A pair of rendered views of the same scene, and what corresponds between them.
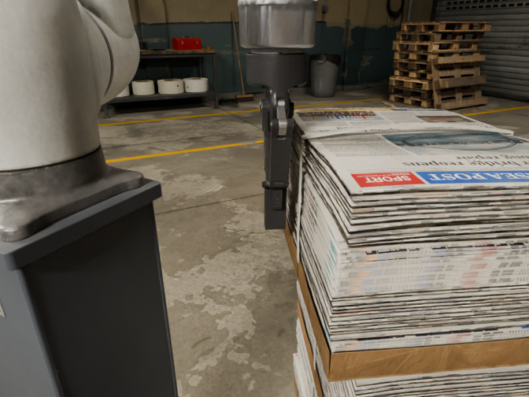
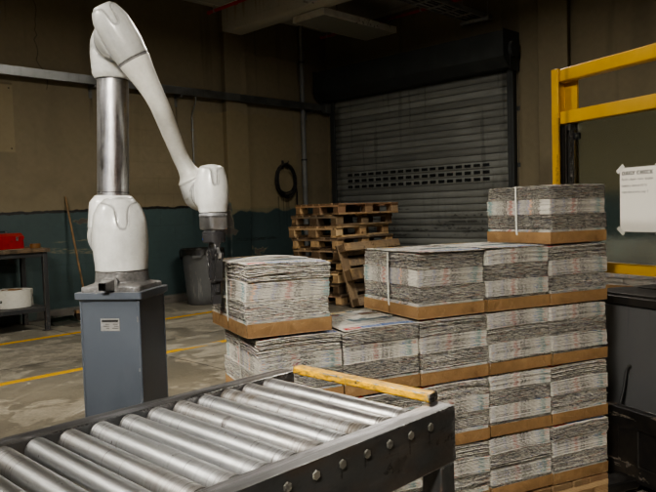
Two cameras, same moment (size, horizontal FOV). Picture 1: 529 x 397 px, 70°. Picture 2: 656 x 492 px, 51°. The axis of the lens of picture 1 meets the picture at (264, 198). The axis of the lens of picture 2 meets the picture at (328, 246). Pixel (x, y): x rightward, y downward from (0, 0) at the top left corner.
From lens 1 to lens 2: 176 cm
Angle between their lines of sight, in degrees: 28
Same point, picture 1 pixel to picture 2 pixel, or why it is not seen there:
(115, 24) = not seen: hidden behind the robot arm
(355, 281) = (251, 296)
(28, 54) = (141, 233)
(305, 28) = (224, 223)
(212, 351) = not seen: outside the picture
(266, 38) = (212, 226)
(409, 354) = (273, 325)
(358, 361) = (256, 329)
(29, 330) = (134, 330)
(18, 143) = (135, 262)
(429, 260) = (272, 288)
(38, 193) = (137, 279)
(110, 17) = not seen: hidden behind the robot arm
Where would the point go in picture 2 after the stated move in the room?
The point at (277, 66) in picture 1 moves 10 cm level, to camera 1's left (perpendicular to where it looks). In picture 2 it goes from (216, 235) to (184, 236)
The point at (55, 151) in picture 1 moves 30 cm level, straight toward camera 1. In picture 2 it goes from (143, 266) to (208, 268)
